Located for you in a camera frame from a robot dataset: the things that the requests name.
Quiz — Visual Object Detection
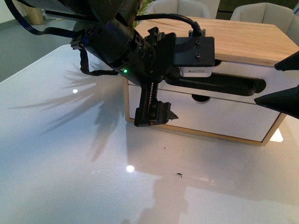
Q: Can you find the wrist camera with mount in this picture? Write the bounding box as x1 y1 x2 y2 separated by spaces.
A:
174 36 215 77

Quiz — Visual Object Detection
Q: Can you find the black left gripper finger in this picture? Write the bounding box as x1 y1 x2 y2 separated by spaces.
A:
149 101 178 126
157 29 177 42

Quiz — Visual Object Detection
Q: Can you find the spider plant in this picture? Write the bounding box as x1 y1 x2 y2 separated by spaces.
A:
132 0 153 28

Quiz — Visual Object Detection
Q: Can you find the wooden drawer cabinet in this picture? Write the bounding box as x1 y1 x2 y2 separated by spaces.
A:
122 16 299 147

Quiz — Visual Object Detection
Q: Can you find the black drawer handle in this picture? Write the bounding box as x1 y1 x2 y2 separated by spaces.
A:
165 73 266 96

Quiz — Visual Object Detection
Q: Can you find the black camera cable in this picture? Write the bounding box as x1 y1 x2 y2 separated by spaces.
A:
134 13 201 37

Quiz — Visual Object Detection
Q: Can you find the right grey chair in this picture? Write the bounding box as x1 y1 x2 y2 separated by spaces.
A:
230 2 299 44

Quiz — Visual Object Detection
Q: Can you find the white drawer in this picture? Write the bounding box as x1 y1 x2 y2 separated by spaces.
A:
128 84 281 143
157 61 299 104

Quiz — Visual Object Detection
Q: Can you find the grey chair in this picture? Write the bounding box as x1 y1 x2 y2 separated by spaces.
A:
146 0 220 19
230 2 299 44

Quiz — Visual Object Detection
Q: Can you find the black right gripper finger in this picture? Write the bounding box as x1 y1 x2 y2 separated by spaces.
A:
254 86 299 119
274 51 299 70

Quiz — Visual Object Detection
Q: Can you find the left grey chair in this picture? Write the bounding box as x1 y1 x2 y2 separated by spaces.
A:
146 0 220 19

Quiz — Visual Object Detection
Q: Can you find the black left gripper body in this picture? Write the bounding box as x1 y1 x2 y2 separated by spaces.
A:
112 27 176 127

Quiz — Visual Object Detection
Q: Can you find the gold floor planter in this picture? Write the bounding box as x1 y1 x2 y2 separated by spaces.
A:
24 6 44 25

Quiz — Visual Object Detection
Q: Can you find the black wrapped cable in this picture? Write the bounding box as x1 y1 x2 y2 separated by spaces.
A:
79 49 119 77

